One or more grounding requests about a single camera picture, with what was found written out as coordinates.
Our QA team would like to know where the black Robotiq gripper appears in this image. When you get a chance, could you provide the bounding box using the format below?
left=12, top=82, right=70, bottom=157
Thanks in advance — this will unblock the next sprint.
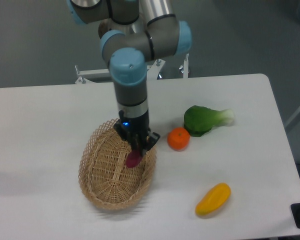
left=113, top=111, right=161, bottom=156

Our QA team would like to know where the purple sweet potato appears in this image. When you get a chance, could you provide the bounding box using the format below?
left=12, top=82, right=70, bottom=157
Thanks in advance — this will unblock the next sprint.
left=125, top=149, right=143, bottom=168

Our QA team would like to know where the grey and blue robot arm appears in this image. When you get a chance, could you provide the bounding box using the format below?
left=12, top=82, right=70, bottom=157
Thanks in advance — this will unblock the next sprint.
left=67, top=0, right=192, bottom=156

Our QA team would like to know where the woven wicker basket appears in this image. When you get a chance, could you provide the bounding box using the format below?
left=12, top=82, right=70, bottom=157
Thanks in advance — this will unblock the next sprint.
left=78, top=119, right=157, bottom=211

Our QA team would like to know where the orange mandarin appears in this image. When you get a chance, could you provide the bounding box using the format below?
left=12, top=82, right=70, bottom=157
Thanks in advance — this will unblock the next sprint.
left=167, top=127, right=191, bottom=151

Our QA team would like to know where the green bok choy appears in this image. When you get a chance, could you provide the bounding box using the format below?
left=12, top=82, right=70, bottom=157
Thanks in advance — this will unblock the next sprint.
left=183, top=105, right=235, bottom=137

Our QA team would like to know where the yellow mango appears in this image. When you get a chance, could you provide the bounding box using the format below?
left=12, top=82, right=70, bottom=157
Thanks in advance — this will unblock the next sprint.
left=195, top=182, right=231, bottom=217

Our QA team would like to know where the white metal base frame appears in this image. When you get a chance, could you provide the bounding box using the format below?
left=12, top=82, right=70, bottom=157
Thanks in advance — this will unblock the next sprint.
left=74, top=52, right=191, bottom=84

